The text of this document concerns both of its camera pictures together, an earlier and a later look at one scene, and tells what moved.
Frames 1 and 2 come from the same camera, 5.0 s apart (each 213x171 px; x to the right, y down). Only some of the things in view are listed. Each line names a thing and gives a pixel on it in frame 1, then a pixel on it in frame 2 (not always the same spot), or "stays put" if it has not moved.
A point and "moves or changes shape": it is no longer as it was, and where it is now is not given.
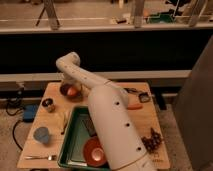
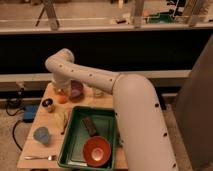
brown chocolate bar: [90, 127] stays put
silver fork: [49, 157] stays put
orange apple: [71, 91] moves or changes shape
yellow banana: [62, 120] stays put
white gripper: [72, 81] to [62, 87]
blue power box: [29, 112] stays put
